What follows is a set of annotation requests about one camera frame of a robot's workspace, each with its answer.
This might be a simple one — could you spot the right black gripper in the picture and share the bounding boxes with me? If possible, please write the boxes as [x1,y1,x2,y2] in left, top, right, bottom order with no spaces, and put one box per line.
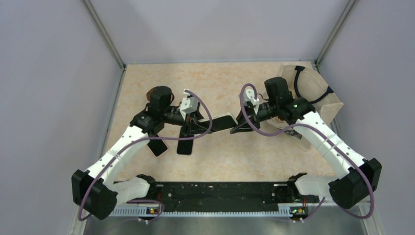
[230,99,279,132]

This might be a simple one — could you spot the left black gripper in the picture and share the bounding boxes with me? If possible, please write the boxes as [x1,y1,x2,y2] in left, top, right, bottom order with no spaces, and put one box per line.
[162,107,213,136]

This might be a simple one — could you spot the black smartphone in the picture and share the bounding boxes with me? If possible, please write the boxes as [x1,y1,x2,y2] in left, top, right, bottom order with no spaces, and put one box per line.
[176,140,194,155]

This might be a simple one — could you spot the pink cased phone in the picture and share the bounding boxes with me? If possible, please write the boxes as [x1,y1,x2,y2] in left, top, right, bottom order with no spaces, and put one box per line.
[194,113,237,134]

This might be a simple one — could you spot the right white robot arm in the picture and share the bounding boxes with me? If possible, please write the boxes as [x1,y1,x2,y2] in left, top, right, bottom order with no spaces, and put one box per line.
[239,77,382,209]

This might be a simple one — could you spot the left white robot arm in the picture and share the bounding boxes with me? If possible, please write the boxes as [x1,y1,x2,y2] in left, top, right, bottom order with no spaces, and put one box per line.
[71,86,175,221]

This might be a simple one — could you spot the white cased phone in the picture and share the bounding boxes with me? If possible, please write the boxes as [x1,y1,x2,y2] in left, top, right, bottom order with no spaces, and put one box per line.
[147,140,168,157]

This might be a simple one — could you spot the printed paper packet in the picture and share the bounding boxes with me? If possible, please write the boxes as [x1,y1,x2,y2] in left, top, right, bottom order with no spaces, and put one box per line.
[269,117,302,140]

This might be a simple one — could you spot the white cup brown lid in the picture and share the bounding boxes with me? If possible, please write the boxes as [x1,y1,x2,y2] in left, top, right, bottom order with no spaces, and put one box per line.
[146,89,154,102]

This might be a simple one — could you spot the beige tote bag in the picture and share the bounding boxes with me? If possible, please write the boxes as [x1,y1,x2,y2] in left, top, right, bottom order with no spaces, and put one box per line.
[281,65,344,125]

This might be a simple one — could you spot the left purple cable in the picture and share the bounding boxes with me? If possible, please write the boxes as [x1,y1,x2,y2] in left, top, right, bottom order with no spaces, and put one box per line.
[77,89,213,222]

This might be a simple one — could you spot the purple cable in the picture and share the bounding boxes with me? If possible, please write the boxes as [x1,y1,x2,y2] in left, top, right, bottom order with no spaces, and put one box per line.
[77,89,213,222]
[239,83,375,220]

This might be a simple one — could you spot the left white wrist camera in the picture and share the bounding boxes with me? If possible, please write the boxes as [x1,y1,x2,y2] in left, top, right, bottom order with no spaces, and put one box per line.
[179,90,199,120]

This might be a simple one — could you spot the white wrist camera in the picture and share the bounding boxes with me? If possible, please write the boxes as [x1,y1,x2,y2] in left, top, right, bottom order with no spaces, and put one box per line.
[243,89,259,106]
[179,90,199,120]

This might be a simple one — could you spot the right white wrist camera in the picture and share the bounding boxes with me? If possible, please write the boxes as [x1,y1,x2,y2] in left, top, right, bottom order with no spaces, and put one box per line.
[243,89,259,106]

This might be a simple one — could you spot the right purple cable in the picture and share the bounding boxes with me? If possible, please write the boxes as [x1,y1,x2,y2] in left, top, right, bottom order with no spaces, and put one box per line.
[239,83,375,220]

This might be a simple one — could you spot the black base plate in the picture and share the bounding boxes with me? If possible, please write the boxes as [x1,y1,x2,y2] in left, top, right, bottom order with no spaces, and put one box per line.
[143,177,320,212]

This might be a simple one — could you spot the grey slotted cable duct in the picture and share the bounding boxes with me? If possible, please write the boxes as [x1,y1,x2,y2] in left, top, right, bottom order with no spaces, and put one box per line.
[109,206,293,217]

